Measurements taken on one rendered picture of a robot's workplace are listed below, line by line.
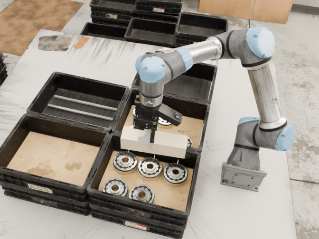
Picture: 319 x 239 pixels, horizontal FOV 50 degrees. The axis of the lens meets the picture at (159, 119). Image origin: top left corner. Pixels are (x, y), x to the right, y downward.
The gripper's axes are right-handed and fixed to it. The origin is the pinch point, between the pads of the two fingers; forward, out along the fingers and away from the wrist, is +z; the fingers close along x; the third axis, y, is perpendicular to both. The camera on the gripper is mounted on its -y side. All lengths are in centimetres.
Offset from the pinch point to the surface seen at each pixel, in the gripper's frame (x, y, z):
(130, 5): -212, 53, 71
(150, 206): 18.2, -2.4, 16.0
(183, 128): -30.8, -10.8, 26.2
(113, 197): 17.2, 11.7, 16.0
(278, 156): -33, -60, 40
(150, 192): 8.4, -1.1, 23.1
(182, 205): 10.0, -14.6, 26.1
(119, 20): -187, 58, 72
